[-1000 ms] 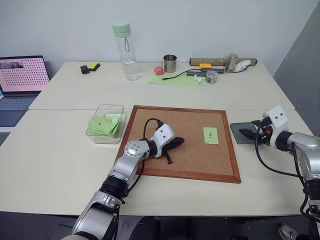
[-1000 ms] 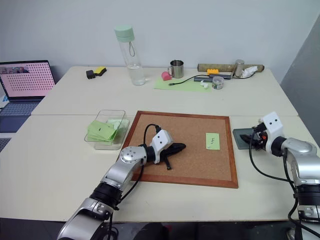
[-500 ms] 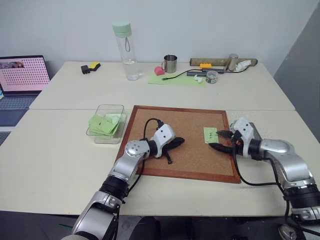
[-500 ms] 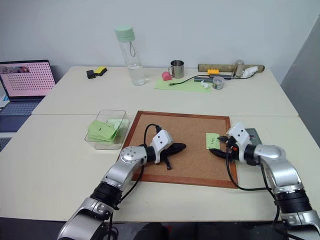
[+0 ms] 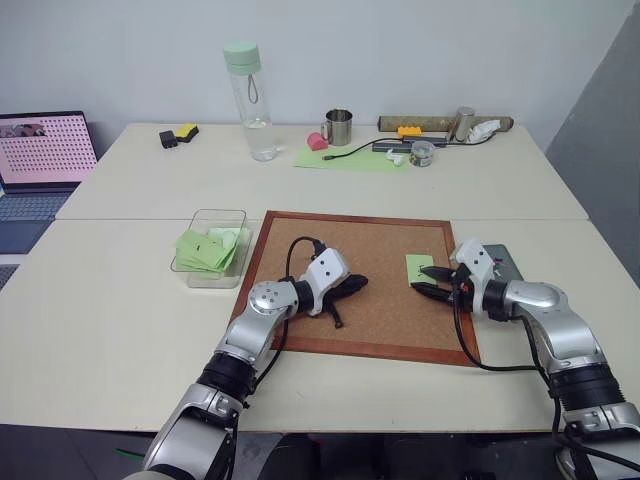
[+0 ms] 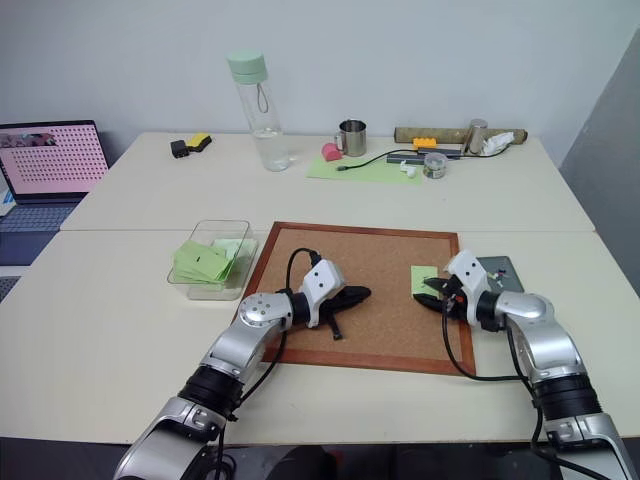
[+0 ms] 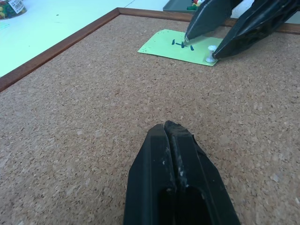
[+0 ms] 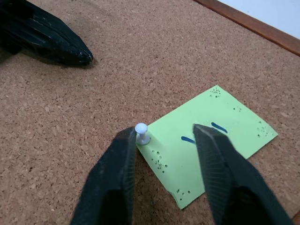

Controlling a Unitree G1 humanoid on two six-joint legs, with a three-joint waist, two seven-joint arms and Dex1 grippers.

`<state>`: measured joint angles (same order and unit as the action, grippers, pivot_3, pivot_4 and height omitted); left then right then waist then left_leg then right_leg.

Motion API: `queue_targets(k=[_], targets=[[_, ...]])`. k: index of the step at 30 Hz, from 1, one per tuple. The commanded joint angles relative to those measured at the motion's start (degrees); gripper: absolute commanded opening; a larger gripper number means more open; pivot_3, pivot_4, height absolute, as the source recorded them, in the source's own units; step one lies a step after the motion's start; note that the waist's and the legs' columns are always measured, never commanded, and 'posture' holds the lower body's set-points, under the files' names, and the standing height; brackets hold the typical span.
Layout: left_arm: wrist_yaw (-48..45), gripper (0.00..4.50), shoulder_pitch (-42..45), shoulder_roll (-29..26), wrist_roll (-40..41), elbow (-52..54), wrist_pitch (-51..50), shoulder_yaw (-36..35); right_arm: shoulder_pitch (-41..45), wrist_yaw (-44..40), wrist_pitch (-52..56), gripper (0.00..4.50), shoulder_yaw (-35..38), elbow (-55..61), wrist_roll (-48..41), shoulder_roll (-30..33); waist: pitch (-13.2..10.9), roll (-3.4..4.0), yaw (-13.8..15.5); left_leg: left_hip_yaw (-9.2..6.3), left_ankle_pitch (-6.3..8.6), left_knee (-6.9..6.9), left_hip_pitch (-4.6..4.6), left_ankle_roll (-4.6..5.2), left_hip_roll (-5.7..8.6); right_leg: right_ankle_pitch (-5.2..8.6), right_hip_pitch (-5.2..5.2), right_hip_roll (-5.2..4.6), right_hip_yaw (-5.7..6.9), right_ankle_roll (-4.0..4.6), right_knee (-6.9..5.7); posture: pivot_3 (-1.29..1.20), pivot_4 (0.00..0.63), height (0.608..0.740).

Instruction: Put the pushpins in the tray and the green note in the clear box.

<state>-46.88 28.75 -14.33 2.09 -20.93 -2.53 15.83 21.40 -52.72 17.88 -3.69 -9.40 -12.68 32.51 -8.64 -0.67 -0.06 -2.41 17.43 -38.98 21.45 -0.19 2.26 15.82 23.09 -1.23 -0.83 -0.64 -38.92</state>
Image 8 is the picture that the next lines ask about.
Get green paper note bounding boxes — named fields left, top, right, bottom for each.
left=135, top=84, right=279, bottom=210

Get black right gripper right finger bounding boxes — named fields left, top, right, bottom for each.
left=192, top=123, right=295, bottom=225

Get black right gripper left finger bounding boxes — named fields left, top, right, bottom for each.
left=70, top=127, right=137, bottom=225

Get cork board with wooden frame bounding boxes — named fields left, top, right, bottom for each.
left=0, top=0, right=300, bottom=225

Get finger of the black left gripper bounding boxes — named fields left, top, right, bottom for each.
left=0, top=0, right=94, bottom=59
left=0, top=10, right=92, bottom=67

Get white pushpin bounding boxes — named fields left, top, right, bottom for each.
left=135, top=123, right=151, bottom=145

